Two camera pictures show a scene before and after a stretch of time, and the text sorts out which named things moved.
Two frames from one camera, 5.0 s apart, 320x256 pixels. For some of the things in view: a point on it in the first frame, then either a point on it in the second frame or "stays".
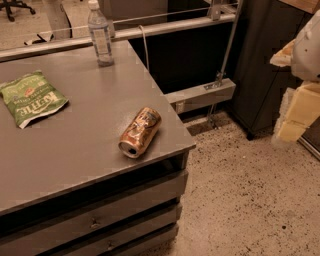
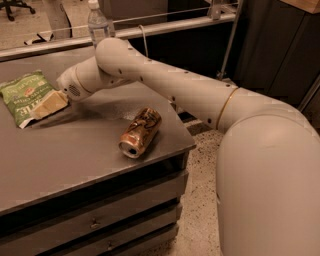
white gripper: (307, 53) -> (69, 84)
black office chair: (6, 4) stays
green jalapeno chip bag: (31, 95) stays
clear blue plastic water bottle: (99, 29) stays
